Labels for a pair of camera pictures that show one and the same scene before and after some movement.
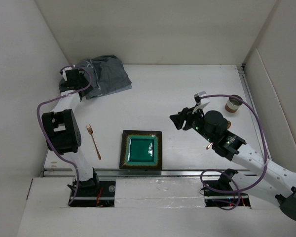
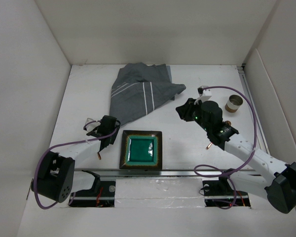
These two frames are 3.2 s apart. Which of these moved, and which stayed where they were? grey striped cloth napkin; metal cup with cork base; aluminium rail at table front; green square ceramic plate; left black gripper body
Moved: grey striped cloth napkin; left black gripper body
Stayed: green square ceramic plate; metal cup with cork base; aluminium rail at table front
